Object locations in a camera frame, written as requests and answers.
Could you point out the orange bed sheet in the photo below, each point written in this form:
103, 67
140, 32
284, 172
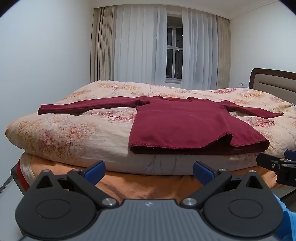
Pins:
150, 185

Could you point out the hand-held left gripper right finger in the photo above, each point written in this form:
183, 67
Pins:
203, 172

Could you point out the maroon long-sleeved sweater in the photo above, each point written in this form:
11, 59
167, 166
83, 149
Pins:
185, 125

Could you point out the floral beige blanket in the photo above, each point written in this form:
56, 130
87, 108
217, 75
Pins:
81, 134

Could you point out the sheer white curtain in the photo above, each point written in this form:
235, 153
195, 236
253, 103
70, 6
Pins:
198, 51
141, 46

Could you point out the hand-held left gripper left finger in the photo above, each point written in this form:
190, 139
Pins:
94, 172

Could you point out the brown padded headboard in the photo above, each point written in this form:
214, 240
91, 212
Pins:
272, 81

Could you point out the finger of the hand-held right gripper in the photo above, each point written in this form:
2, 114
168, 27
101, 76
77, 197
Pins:
268, 162
291, 154

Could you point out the beige curtain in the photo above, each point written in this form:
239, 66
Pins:
103, 46
223, 55

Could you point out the window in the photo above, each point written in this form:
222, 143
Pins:
174, 51

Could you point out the person's blue clothing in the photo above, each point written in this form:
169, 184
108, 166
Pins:
290, 222

